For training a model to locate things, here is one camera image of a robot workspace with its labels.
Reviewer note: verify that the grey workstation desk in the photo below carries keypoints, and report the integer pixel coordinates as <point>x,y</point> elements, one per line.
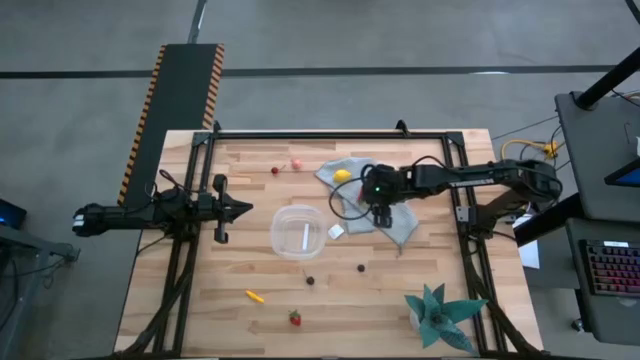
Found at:
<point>595,160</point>

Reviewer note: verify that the black caster wheel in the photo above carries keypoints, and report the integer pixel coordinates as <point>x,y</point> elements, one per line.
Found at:
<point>578,325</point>

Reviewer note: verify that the black pole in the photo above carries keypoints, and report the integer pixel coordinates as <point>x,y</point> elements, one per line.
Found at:
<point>607,80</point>

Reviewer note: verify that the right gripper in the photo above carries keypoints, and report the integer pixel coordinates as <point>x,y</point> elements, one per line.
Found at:
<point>382,187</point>

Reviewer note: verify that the dark purple berry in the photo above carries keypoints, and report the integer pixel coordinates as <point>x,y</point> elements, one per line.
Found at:
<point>310,281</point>
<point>361,268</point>

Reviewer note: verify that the red cherry with stem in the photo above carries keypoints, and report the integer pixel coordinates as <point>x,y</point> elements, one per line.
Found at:
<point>274,171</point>

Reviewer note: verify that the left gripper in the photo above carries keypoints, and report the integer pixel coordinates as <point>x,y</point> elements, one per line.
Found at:
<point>221,210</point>

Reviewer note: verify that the white plant pot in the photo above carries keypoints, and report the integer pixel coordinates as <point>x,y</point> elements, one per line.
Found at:
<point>414,321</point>

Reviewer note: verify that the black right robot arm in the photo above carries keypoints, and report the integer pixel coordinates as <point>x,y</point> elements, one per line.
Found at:
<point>475,177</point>

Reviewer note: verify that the grey keyboard shelf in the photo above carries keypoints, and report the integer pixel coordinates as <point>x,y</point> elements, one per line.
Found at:
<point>605,315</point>

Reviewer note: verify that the teal artificial plant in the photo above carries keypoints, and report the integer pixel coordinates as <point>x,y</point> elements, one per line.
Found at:
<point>440,320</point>

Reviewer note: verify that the black hazard-striped floor mat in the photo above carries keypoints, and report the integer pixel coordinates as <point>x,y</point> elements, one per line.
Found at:
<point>180,90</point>

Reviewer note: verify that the small pink peach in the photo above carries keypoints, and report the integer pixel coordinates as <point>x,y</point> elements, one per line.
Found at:
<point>297,164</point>

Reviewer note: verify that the tablet with blue screen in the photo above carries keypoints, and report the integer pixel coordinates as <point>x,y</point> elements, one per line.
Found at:
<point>627,176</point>

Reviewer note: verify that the grey metal stand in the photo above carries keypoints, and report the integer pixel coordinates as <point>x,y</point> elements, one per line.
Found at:
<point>30,240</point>

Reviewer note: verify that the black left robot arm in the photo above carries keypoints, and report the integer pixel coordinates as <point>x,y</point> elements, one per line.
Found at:
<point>125,216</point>

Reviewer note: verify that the silver metal bracket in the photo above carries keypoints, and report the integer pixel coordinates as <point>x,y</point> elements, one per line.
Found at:
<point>462,215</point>

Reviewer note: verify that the white paper sheet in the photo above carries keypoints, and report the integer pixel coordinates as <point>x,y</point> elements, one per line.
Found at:
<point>530,255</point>

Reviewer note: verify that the small white block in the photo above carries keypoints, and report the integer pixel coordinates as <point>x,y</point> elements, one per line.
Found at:
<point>335,231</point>

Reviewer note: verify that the black desk beam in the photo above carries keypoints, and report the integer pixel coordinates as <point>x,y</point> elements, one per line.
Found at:
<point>545,222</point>

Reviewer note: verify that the dark device with blue light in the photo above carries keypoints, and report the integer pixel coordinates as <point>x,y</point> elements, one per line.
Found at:
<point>10,213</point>

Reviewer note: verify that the clear plastic tupperware container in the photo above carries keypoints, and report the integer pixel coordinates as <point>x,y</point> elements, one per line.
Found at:
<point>290,237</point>

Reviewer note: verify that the yellow lemon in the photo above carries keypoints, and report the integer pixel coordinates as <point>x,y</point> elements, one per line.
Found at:
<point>342,176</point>

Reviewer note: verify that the grey waffle dish towel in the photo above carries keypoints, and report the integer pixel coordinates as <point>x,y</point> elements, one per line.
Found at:
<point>406,223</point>

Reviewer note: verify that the backlit rainbow keyboard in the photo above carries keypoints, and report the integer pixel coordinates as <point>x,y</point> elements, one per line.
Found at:
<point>612,267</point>

